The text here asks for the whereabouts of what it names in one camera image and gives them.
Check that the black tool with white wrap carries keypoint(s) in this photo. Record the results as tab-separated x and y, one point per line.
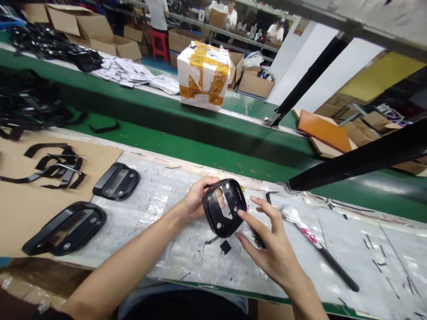
330	258

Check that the black plastic frame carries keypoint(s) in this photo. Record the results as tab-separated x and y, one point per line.
213	220

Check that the grey metal overhead rail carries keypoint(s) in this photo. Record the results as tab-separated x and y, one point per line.
367	23

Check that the person's left hand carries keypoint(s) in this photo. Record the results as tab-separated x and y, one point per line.
193	200

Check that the green conveyor belt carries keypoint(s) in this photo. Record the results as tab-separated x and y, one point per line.
173	116

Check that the small black square piece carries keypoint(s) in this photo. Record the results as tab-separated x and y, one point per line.
226	247

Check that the long cardboard box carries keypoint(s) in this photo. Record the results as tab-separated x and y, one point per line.
185	40

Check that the black curved strip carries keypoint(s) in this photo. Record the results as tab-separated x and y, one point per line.
104	128

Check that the red plastic stool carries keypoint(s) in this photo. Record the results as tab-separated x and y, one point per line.
160	43

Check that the stack of open cardboard cartons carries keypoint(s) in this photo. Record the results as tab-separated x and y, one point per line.
96	30

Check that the person's right hand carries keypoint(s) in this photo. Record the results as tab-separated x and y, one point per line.
280	250

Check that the large black housing with window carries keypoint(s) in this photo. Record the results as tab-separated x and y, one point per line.
63	230

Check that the black hook-shaped strip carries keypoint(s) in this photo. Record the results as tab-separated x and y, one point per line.
268	198

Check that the orange board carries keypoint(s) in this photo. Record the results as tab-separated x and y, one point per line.
325	131

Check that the brown cardboard sheet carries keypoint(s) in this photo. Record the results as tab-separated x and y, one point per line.
20	206

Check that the small black housing with window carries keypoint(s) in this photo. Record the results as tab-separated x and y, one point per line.
115	181

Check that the slim black padded post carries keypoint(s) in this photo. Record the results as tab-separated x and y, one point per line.
310	71

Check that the white box with yellow tape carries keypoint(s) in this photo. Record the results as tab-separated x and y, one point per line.
203	73

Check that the pile of white packets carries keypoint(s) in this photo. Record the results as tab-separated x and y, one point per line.
130	71

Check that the thin black tool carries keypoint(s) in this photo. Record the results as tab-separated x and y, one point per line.
258	238

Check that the thick black padded post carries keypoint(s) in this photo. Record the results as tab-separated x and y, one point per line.
363	156

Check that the yellow panel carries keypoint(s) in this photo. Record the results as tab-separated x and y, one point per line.
383	75

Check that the pile of black trim strips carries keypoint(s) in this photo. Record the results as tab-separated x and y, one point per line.
58	170

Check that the person's legs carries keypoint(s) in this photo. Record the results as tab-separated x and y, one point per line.
180	303

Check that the clear plastic table cover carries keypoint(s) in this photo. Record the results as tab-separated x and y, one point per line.
353	233

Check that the pile of cardboard scraps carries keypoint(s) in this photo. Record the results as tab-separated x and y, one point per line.
373	123

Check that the heap of black plastic parts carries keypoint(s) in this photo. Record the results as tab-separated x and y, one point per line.
53	45

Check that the open cardboard box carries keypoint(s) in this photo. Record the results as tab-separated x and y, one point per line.
255	83

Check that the pile of black frames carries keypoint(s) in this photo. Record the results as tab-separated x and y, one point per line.
30	106

